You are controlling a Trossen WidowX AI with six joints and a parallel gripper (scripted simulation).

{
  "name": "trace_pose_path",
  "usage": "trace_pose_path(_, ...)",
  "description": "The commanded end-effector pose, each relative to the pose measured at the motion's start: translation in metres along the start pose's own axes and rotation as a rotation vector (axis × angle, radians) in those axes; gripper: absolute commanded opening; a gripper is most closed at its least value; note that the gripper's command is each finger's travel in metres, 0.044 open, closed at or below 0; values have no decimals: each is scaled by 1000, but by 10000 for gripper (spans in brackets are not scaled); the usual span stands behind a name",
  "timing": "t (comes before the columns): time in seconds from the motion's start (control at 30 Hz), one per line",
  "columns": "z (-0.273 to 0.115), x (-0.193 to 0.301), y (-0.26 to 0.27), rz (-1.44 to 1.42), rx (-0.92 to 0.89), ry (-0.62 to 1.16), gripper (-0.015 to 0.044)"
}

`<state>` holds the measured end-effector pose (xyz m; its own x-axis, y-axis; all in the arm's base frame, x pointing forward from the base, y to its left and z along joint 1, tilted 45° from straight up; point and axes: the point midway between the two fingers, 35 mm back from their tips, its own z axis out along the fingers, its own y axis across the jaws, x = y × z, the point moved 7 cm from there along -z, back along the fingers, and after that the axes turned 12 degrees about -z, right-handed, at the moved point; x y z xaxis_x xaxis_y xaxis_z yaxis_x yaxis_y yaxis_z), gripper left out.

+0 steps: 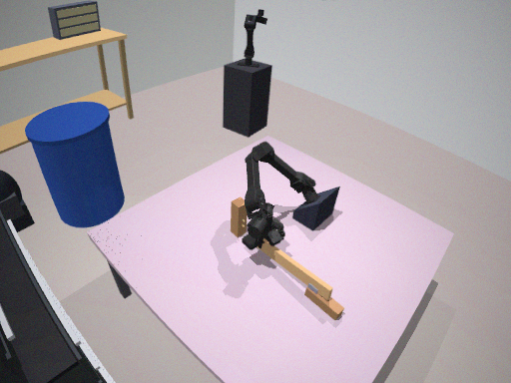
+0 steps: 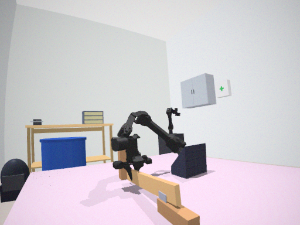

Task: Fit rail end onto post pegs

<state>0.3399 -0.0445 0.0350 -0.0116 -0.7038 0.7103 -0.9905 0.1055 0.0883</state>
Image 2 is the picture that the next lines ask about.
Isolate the brown wooden rail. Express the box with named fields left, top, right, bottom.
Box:
left=127, top=169, right=182, bottom=206

